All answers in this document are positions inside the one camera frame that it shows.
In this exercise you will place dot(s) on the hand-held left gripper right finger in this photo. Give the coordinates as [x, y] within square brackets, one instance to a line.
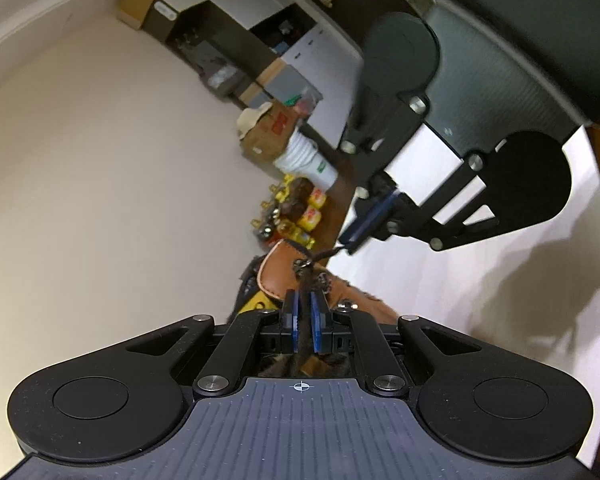
[317, 320]

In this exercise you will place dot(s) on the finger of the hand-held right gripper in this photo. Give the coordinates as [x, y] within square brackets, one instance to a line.
[370, 215]
[405, 222]

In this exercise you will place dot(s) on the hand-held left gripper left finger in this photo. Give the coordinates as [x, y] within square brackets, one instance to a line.
[293, 320]

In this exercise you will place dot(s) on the dark brown shoelace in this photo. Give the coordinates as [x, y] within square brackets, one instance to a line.
[305, 285]

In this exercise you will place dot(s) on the brown leather boot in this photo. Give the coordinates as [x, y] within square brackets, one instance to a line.
[275, 275]

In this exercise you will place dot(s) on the group of cooking oil bottles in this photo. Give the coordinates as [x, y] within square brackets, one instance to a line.
[305, 215]

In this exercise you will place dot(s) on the white plastic bucket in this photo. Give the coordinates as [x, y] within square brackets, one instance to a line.
[310, 165]

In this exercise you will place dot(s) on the printed cardboard box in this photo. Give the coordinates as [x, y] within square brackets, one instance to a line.
[272, 140]

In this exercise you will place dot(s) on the white cabinet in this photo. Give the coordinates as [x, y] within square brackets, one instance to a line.
[330, 85]

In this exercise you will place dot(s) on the beige cloth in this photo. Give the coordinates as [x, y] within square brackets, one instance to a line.
[252, 117]

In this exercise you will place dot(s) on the grey carton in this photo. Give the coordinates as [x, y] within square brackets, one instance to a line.
[285, 82]

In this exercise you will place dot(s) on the black shelf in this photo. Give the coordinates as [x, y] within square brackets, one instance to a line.
[215, 35]

